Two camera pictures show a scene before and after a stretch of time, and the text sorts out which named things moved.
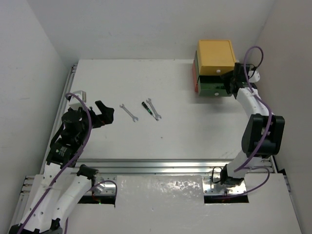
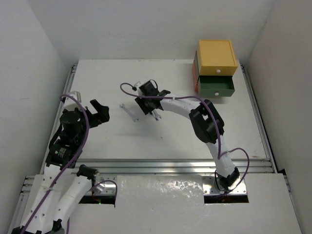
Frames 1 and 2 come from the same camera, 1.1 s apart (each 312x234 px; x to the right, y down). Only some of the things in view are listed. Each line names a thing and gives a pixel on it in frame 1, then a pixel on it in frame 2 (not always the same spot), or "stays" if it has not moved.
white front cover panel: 174,204 stays
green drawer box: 209,86 stays
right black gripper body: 228,78 to 145,104
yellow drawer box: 215,57 stays
